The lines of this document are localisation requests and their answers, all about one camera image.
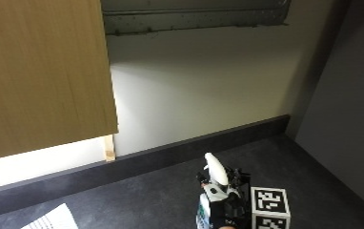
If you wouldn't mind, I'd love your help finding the white cube with black markers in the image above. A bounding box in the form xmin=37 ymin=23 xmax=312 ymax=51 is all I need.
xmin=250 ymin=186 xmax=294 ymax=229

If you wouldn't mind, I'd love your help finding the white spray bottle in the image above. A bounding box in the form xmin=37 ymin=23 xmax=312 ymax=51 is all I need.
xmin=195 ymin=152 xmax=235 ymax=229

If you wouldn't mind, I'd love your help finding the grey metal vent duct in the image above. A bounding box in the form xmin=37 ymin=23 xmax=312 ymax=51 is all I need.
xmin=101 ymin=0 xmax=294 ymax=36

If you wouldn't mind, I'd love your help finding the white printed paper sheet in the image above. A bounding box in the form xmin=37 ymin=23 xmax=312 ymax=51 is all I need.
xmin=20 ymin=202 xmax=80 ymax=229

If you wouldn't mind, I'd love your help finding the dark grey backsplash strip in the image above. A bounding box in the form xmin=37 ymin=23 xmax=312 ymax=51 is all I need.
xmin=0 ymin=114 xmax=292 ymax=222

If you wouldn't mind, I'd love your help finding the light wooden cabinet door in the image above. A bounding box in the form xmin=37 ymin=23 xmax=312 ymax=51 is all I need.
xmin=0 ymin=0 xmax=121 ymax=163

